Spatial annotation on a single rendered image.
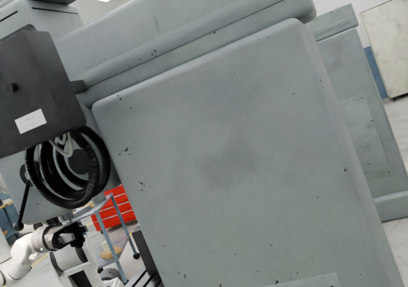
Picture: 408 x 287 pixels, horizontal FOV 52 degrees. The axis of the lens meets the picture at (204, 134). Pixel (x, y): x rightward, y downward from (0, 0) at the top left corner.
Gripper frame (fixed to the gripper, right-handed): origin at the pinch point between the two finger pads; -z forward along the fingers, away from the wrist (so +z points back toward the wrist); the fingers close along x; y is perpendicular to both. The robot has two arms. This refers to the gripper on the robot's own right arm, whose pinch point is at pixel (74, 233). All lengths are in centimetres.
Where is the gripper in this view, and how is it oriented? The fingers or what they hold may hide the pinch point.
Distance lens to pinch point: 141.6
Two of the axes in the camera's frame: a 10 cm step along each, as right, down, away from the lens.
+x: 5.1, -2.7, 8.2
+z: -7.8, 2.5, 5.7
